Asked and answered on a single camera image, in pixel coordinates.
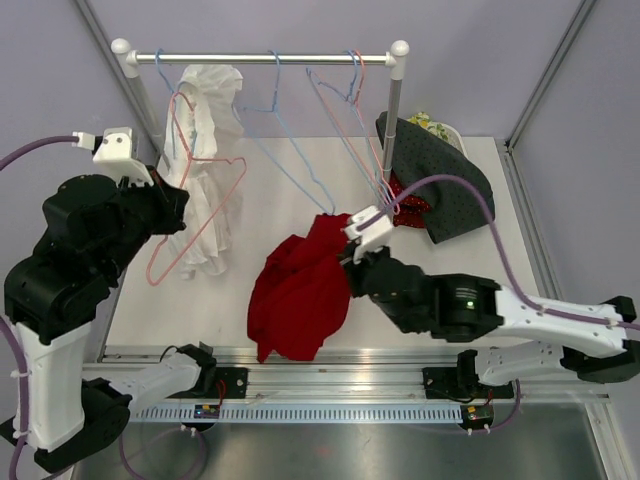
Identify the pink hanger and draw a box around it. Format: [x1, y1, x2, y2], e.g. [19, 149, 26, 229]
[309, 48, 404, 214]
[145, 91, 247, 286]

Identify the white skirt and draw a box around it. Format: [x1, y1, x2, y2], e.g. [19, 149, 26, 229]
[164, 65, 244, 279]

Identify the red polka dot skirt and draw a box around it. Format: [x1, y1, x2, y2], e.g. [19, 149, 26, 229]
[393, 195, 432, 229]

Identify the plain red skirt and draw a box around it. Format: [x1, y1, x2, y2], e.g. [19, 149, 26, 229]
[247, 213, 351, 363]

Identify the dark grey dotted skirt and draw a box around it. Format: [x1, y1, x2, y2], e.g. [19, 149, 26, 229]
[390, 119, 496, 244]

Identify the lemon print skirt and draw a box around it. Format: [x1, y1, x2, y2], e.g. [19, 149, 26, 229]
[407, 112, 449, 142]

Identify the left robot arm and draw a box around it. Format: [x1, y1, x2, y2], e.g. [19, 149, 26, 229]
[1, 173, 217, 474]

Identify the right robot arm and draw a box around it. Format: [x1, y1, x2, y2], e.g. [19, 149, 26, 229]
[339, 246, 639, 402]

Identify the white clothes rack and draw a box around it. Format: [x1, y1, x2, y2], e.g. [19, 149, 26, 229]
[110, 38, 410, 236]

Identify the white perforated basket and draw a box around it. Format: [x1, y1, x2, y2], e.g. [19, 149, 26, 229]
[442, 123, 467, 156]

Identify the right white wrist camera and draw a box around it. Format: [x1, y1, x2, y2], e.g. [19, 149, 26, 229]
[344, 205, 394, 263]

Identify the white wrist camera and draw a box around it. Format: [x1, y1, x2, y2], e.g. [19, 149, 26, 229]
[344, 205, 394, 263]
[72, 127, 153, 187]

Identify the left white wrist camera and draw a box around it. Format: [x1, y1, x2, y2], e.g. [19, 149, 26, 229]
[72, 127, 153, 187]

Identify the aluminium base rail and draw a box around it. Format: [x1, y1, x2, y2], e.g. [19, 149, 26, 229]
[83, 346, 610, 403]

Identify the white slotted cable duct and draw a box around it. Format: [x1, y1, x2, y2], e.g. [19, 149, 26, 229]
[131, 402, 462, 424]

